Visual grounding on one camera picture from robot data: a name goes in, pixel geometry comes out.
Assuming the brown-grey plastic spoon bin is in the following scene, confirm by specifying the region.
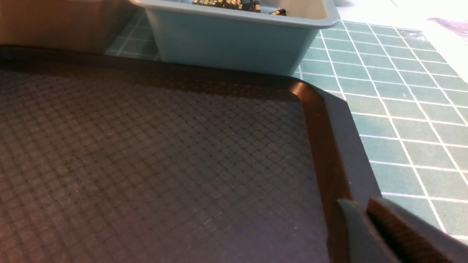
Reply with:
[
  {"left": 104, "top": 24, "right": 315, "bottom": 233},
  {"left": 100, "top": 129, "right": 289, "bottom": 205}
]
[{"left": 0, "top": 0, "right": 137, "bottom": 53}]

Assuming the black plastic serving tray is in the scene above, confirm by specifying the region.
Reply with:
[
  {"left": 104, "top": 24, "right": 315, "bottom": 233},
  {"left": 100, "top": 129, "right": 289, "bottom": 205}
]
[{"left": 0, "top": 45, "right": 381, "bottom": 263}]

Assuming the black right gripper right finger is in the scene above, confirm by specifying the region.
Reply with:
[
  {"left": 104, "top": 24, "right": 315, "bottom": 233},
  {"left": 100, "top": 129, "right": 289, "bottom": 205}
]
[{"left": 366, "top": 198, "right": 468, "bottom": 263}]

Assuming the green grid tablecloth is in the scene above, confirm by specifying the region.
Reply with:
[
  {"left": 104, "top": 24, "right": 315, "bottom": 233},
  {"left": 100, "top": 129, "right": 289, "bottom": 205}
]
[{"left": 106, "top": 9, "right": 468, "bottom": 241}]

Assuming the blue-grey plastic chopstick bin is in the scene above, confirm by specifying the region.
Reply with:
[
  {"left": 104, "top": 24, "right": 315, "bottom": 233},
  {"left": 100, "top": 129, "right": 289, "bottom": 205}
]
[{"left": 132, "top": 0, "right": 340, "bottom": 76}]

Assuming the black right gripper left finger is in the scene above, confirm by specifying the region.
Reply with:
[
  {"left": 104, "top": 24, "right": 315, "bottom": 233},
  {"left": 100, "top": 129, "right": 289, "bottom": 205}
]
[{"left": 335, "top": 199, "right": 400, "bottom": 263}]

